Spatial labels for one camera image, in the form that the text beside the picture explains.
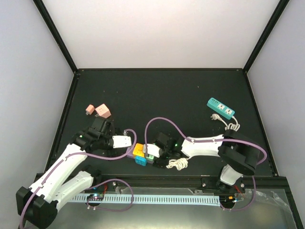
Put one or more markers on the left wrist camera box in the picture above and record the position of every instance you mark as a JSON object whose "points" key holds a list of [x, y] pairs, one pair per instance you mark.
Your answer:
{"points": [[121, 141]]}

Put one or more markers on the green plug adapter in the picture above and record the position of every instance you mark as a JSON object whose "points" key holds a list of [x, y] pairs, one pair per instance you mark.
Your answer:
{"points": [[150, 158]]}

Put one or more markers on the left black frame post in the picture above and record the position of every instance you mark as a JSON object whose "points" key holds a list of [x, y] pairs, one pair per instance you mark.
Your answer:
{"points": [[55, 33]]}

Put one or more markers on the pink cube socket adapter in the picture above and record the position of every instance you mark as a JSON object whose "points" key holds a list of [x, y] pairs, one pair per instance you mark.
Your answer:
{"points": [[102, 111]]}

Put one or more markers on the teal power strip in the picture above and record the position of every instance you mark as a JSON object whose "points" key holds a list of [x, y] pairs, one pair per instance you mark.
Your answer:
{"points": [[220, 108]]}

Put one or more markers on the black front rail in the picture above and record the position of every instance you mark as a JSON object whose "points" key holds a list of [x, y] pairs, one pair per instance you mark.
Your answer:
{"points": [[152, 181]]}

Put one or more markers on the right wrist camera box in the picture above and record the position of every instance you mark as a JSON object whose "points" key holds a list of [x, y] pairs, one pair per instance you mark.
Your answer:
{"points": [[151, 149]]}

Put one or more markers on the blue cube socket adapter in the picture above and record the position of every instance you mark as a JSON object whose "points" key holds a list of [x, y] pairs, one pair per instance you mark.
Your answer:
{"points": [[140, 160]]}

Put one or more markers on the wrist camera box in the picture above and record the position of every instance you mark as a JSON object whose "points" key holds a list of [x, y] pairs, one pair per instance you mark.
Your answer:
{"points": [[151, 149], [121, 141]]}

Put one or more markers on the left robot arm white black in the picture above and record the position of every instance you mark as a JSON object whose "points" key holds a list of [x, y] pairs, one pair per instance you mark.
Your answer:
{"points": [[40, 203]]}

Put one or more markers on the black frame post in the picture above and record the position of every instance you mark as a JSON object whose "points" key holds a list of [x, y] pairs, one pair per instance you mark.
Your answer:
{"points": [[55, 33], [282, 4]]}

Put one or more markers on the right black frame post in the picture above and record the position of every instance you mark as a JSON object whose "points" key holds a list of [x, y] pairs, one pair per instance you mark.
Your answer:
{"points": [[282, 4]]}

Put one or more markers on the light blue slotted cable duct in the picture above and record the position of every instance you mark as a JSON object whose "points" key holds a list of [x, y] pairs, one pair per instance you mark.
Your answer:
{"points": [[152, 199]]}

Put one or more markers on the small pink charger plug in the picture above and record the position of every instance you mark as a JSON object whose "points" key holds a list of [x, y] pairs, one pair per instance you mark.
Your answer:
{"points": [[90, 109]]}

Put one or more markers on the right circuit board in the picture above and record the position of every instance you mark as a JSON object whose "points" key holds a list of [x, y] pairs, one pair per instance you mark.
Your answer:
{"points": [[231, 199]]}

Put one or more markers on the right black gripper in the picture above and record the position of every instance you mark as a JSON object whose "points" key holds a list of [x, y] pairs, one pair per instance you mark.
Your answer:
{"points": [[160, 163]]}

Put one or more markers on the yellow cube socket adapter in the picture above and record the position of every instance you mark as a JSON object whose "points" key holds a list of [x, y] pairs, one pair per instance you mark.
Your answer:
{"points": [[138, 150]]}

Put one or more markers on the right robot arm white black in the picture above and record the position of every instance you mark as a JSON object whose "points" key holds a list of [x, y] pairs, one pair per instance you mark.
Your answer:
{"points": [[240, 154]]}

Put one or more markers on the left circuit board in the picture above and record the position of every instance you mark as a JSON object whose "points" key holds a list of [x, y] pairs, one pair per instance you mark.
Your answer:
{"points": [[95, 197]]}

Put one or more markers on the circuit board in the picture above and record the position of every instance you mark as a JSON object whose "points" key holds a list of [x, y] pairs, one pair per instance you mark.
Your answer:
{"points": [[95, 197], [231, 199]]}

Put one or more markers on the purple power strip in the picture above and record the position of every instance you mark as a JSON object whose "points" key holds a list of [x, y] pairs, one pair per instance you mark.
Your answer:
{"points": [[130, 155]]}

